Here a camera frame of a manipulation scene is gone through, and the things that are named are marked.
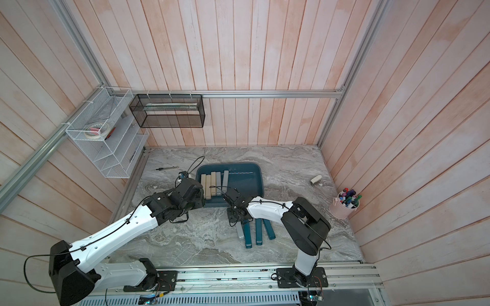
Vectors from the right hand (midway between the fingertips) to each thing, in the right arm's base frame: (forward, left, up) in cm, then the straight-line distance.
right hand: (234, 215), depth 91 cm
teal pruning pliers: (-10, -7, +1) cm, 12 cm away
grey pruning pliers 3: (-8, -3, +2) cm, 9 cm away
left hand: (-1, +14, +16) cm, 22 cm away
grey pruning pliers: (+16, +9, +4) cm, 19 cm away
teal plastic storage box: (+22, -6, +1) cm, 22 cm away
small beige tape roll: (+20, -43, +2) cm, 48 cm away
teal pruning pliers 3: (-7, -17, +1) cm, 18 cm away
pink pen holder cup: (+2, -50, +9) cm, 51 cm away
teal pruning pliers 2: (-7, -12, +1) cm, 14 cm away
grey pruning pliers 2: (+18, +5, +3) cm, 19 cm away
